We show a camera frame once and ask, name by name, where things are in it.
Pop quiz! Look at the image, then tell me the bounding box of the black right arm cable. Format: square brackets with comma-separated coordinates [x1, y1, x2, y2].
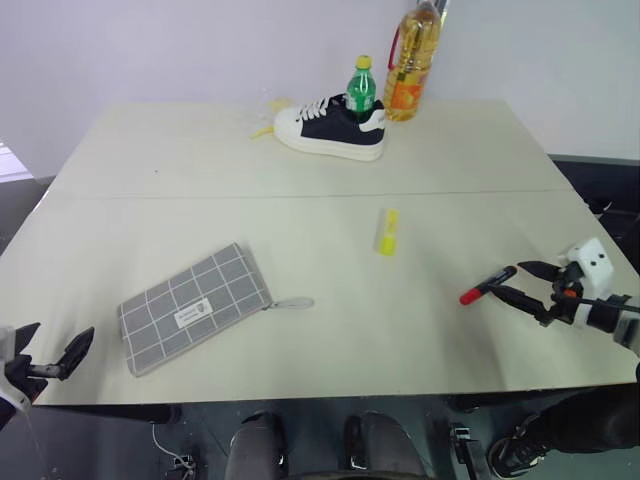
[564, 294, 640, 315]

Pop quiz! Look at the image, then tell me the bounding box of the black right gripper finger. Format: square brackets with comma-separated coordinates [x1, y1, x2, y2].
[517, 259, 563, 282]
[491, 284, 554, 327]

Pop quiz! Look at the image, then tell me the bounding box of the white floor cable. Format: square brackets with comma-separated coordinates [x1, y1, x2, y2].
[151, 423, 197, 472]

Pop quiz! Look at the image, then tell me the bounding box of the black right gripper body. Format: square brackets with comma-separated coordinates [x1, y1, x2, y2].
[546, 264, 587, 327]

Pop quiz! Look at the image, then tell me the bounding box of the yellow banana peel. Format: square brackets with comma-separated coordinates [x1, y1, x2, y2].
[249, 97, 295, 142]

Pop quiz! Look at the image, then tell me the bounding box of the black sneaker of bystander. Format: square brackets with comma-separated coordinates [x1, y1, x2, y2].
[487, 413, 550, 469]

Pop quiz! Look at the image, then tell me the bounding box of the black marker with red cap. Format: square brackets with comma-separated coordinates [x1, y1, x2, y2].
[459, 266, 519, 306]

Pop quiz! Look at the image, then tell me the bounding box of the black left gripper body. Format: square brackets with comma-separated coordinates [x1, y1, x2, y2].
[4, 354, 64, 399]

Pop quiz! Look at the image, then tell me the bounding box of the grey checked pencil pouch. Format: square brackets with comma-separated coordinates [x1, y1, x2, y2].
[117, 242, 315, 379]

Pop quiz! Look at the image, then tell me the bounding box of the white and navy sneaker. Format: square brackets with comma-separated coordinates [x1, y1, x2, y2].
[273, 93, 388, 163]

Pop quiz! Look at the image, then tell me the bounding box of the green soda bottle yellow cap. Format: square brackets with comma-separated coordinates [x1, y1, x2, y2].
[345, 54, 377, 124]

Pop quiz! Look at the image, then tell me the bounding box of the dark trouser leg of bystander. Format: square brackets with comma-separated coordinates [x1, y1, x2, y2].
[529, 383, 640, 457]

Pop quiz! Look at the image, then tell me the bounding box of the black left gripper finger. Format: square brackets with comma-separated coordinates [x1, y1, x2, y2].
[56, 326, 96, 382]
[14, 321, 42, 359]

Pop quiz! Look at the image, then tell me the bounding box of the dark grey rounded shape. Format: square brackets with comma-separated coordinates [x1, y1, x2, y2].
[343, 411, 427, 480]
[225, 411, 290, 480]

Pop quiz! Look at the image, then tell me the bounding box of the large cooking oil bottle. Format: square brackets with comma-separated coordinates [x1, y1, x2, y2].
[384, 0, 445, 123]

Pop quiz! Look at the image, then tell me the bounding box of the black table leg foot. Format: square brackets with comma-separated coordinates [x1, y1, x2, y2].
[449, 423, 490, 480]

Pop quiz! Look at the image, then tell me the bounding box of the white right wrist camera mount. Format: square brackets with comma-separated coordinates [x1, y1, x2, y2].
[558, 238, 616, 302]

